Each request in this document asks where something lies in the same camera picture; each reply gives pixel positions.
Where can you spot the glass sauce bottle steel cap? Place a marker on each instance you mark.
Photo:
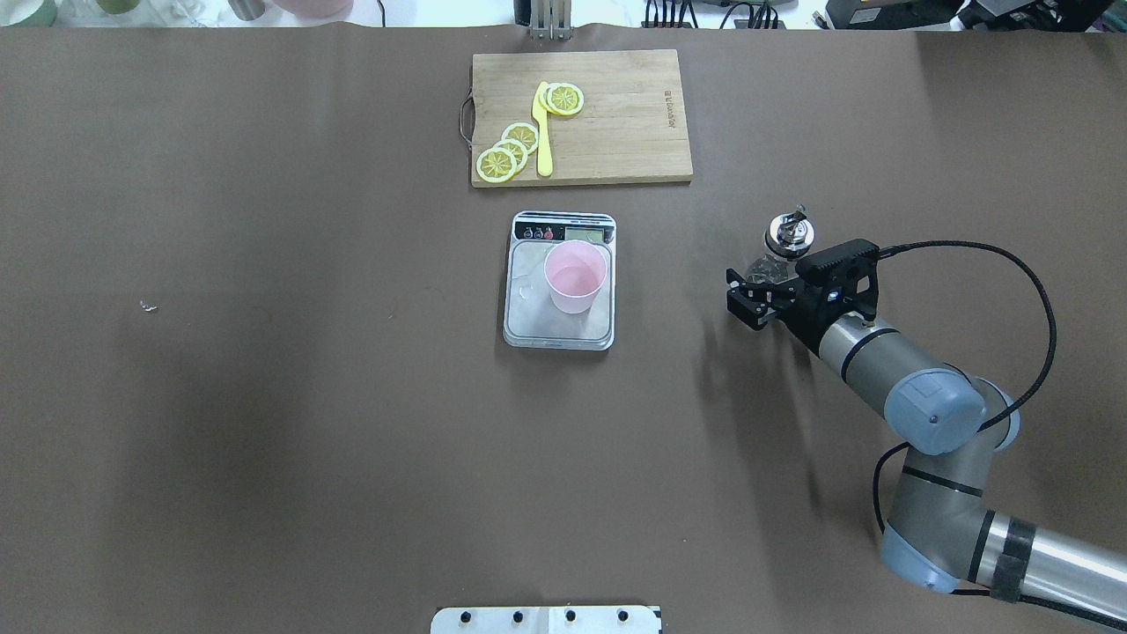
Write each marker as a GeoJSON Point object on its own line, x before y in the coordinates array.
{"type": "Point", "coordinates": [788, 238]}

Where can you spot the lemon slice lower left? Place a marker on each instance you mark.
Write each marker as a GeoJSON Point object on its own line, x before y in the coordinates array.
{"type": "Point", "coordinates": [496, 165]}

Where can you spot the bamboo cutting board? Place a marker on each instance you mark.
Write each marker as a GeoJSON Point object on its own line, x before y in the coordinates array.
{"type": "Point", "coordinates": [632, 128]}

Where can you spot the pink plastic cup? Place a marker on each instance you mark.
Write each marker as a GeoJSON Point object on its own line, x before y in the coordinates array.
{"type": "Point", "coordinates": [575, 272]}

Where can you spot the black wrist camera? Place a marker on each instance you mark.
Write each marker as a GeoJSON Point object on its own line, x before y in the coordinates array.
{"type": "Point", "coordinates": [846, 272]}

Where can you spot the yellow plastic knife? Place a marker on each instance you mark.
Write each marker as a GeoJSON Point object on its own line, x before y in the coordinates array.
{"type": "Point", "coordinates": [544, 158]}

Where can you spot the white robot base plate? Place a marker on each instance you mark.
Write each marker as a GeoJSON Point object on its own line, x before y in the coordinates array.
{"type": "Point", "coordinates": [549, 619]}

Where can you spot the lemon slice middle left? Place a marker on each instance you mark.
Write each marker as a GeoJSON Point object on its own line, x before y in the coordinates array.
{"type": "Point", "coordinates": [518, 151]}

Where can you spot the silver digital kitchen scale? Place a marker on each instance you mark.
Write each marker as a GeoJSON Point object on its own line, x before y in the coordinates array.
{"type": "Point", "coordinates": [529, 318]}

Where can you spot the lemon slice under right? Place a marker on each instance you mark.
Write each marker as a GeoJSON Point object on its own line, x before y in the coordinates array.
{"type": "Point", "coordinates": [542, 98]}

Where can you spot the aluminium frame post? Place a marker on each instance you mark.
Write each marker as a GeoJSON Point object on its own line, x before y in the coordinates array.
{"type": "Point", "coordinates": [550, 20]}

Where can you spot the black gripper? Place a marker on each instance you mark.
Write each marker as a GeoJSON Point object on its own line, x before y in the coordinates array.
{"type": "Point", "coordinates": [806, 319]}

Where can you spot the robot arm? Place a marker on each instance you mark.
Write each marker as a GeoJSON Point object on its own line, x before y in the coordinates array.
{"type": "Point", "coordinates": [939, 534]}

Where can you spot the lemon slice far right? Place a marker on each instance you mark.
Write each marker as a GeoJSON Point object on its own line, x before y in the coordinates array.
{"type": "Point", "coordinates": [566, 99]}

